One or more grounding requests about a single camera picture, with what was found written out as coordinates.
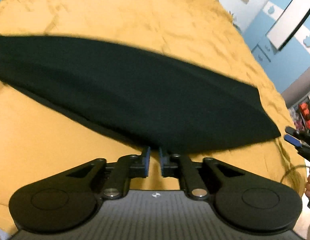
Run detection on red items on shelf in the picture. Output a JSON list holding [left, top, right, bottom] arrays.
[[298, 102, 310, 129]]

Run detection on yellow bed cover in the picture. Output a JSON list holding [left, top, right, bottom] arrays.
[[0, 0, 293, 234]]

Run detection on black pants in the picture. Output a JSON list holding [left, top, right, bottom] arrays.
[[0, 36, 281, 154]]

